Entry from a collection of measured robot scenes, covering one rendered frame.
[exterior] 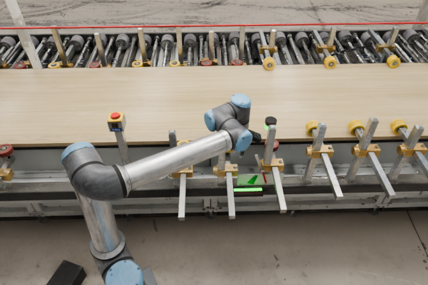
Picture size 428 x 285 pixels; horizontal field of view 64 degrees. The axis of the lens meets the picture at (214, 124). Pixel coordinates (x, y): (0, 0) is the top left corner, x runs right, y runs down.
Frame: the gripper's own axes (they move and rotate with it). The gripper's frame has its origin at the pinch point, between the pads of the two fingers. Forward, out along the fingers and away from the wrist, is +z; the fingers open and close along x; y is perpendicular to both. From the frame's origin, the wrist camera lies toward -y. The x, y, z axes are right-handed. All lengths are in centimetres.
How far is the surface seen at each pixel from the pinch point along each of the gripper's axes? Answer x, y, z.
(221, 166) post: -6.1, 9.7, 15.1
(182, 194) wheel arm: 9.1, 30.5, 18.9
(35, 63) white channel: -102, 141, 7
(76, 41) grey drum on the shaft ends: -154, 128, 16
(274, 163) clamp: -7.0, -19.7, 13.9
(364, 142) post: -6, -64, -1
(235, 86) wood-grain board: -76, -3, 11
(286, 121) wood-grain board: -38, -32, 11
